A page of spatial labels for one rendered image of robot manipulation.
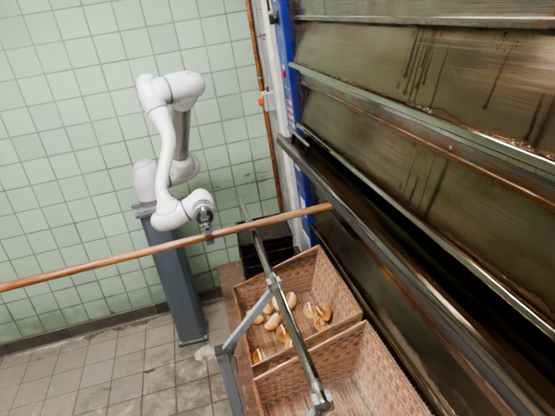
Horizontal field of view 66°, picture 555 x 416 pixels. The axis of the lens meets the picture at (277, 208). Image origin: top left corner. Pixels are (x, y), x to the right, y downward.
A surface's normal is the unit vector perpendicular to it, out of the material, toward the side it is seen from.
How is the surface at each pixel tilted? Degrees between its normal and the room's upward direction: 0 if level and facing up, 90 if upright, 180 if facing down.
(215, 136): 90
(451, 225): 70
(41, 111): 90
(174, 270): 90
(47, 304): 90
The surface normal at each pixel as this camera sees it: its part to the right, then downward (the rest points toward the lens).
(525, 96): -0.96, -0.09
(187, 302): 0.17, 0.41
